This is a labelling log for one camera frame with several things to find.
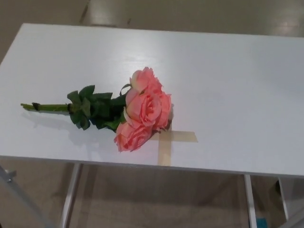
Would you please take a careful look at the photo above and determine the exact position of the pink rose bouquet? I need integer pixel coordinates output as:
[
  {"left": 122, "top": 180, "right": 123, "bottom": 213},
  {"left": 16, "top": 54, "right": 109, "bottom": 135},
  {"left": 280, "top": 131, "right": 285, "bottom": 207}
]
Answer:
[{"left": 20, "top": 66, "right": 175, "bottom": 153}]

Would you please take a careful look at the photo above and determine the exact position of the wide beige masking tape strip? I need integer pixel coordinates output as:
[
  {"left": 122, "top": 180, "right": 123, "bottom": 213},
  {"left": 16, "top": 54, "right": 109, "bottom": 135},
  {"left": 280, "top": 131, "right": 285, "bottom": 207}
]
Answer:
[{"left": 152, "top": 130, "right": 199, "bottom": 144}]

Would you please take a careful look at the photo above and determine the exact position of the white table leg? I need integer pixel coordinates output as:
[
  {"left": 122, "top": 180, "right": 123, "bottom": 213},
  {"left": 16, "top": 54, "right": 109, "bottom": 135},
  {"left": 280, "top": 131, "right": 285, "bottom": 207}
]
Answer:
[
  {"left": 277, "top": 177, "right": 291, "bottom": 216},
  {"left": 62, "top": 163, "right": 83, "bottom": 228},
  {"left": 244, "top": 174, "right": 258, "bottom": 228}
]

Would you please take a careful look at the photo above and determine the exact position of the teal floor marker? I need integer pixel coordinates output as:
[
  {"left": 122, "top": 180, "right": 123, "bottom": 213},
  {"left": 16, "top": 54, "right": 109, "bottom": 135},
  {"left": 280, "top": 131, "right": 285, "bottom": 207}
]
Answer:
[{"left": 256, "top": 210, "right": 269, "bottom": 228}]

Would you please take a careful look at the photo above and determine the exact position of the grey metal frame bar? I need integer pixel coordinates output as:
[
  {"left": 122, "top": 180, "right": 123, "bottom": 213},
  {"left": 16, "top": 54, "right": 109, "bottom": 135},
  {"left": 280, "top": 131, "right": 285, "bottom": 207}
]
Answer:
[
  {"left": 0, "top": 163, "right": 57, "bottom": 228},
  {"left": 273, "top": 209, "right": 304, "bottom": 228}
]

